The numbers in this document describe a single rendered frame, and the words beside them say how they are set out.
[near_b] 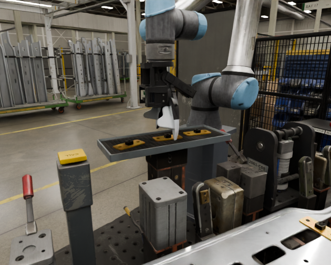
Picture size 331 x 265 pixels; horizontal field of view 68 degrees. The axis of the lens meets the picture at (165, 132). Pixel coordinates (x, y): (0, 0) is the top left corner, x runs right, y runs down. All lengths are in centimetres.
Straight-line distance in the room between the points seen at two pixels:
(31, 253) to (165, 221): 25
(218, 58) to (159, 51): 269
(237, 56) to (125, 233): 81
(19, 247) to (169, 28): 56
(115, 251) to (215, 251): 54
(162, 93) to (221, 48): 267
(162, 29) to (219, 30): 271
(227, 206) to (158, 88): 34
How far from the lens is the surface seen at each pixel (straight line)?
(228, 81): 92
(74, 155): 63
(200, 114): 101
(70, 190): 64
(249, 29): 96
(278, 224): 69
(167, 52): 65
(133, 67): 758
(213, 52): 336
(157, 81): 67
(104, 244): 107
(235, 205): 64
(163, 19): 65
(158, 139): 71
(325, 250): 66
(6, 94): 711
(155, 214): 52
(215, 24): 338
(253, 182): 72
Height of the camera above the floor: 138
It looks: 16 degrees down
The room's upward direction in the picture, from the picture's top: straight up
